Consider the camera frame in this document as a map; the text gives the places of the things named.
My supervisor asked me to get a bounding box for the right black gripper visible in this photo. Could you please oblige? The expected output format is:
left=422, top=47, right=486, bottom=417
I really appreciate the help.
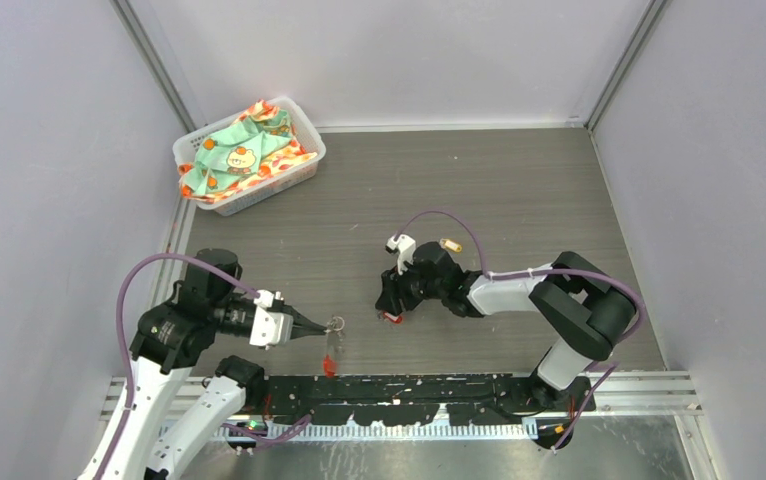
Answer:
left=376, top=255, right=446, bottom=316

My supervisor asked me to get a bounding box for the key with red tag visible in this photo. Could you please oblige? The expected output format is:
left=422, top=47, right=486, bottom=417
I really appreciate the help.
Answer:
left=378, top=311, right=403, bottom=324

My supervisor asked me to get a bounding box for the red keyring with metal chain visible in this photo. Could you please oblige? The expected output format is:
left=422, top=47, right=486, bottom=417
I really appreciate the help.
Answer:
left=322, top=315, right=346, bottom=378

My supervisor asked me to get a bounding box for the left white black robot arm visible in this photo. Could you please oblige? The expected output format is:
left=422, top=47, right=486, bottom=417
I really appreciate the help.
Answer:
left=80, top=249, right=331, bottom=479

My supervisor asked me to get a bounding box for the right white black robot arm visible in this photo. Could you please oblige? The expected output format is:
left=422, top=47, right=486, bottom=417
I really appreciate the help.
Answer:
left=375, top=235, right=642, bottom=411

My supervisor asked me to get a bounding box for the key with yellow tag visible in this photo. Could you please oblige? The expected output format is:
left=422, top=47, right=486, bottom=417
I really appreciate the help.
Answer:
left=439, top=238, right=463, bottom=253

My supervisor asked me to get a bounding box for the colourful patterned cloth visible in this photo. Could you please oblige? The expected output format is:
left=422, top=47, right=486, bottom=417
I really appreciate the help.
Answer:
left=178, top=99, right=319, bottom=202

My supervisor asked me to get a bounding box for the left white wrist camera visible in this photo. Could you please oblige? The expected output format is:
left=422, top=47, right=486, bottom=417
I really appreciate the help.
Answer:
left=253, top=290, right=284, bottom=309

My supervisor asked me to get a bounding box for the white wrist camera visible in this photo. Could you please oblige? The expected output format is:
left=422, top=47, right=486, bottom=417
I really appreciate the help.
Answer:
left=385, top=233, right=417, bottom=275
left=253, top=290, right=284, bottom=309

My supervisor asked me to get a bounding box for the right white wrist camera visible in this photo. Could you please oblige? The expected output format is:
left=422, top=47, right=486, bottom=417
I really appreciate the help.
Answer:
left=385, top=233, right=417, bottom=275

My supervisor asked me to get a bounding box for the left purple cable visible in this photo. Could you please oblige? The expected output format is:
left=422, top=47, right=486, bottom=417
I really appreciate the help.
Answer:
left=94, top=253, right=316, bottom=480

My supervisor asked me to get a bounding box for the purple cable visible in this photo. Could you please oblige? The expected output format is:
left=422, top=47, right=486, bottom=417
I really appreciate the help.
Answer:
left=396, top=210, right=644, bottom=452
left=94, top=253, right=316, bottom=480

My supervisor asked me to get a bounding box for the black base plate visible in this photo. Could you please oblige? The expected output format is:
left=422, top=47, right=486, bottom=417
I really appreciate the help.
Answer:
left=240, top=373, right=591, bottom=427

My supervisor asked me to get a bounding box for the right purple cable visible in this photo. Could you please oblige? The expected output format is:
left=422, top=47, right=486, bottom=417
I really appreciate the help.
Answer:
left=396, top=210, right=644, bottom=452

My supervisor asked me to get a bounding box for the aluminium front rail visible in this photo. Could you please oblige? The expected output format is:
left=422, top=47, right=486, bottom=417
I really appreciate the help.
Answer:
left=99, top=377, right=704, bottom=444

